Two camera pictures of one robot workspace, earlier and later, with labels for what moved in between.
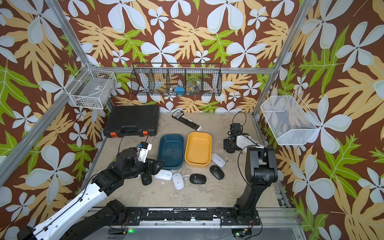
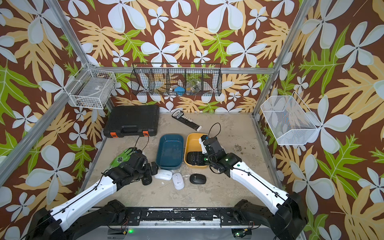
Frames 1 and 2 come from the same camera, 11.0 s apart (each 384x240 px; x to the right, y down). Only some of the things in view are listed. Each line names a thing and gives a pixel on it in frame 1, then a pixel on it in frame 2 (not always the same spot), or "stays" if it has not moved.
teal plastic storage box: x=171 y=149 stays
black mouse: x=197 y=178 stays
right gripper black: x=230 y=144 to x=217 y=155
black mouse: x=146 y=179 stays
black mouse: x=217 y=172 to x=192 y=158
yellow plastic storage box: x=198 y=150 stays
